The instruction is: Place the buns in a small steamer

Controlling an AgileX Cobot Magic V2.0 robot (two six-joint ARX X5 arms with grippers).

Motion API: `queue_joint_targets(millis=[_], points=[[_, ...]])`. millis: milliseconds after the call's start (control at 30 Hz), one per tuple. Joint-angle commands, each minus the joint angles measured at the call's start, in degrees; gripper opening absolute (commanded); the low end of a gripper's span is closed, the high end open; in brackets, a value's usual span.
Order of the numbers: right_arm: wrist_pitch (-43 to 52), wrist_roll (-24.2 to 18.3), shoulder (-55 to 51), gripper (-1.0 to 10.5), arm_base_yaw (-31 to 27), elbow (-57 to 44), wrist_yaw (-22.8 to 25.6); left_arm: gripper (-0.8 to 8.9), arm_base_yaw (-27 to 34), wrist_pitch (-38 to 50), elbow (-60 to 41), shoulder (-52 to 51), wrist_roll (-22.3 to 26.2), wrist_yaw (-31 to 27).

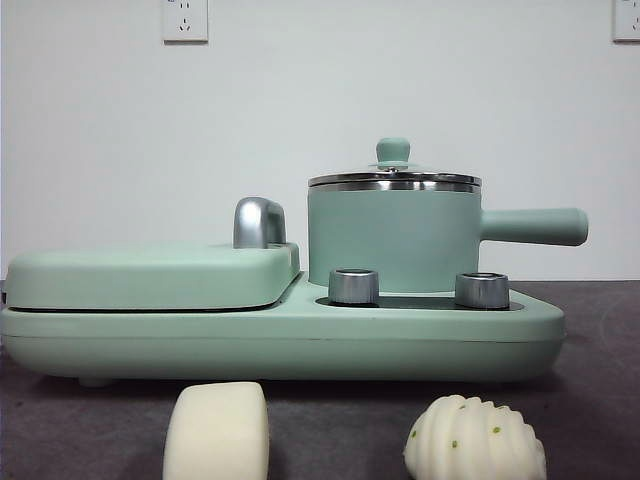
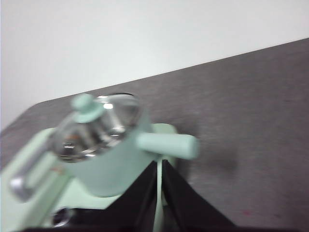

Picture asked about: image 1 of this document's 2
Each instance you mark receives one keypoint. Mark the white wall socket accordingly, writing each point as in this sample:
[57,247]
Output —
[185,22]
[627,20]

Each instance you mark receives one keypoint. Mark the mint green breakfast machine base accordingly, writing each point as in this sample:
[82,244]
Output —
[300,340]

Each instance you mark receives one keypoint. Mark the twisted bun with green specks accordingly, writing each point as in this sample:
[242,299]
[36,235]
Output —
[470,440]

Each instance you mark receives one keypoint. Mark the glass pot lid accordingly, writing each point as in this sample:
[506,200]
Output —
[393,150]

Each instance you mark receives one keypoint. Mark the plain white steamed bun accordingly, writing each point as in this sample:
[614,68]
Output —
[215,435]

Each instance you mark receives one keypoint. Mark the grey felt table cloth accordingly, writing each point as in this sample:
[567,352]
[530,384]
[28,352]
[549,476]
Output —
[600,375]

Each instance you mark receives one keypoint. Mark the silver control knob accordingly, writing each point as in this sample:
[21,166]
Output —
[353,287]
[481,290]

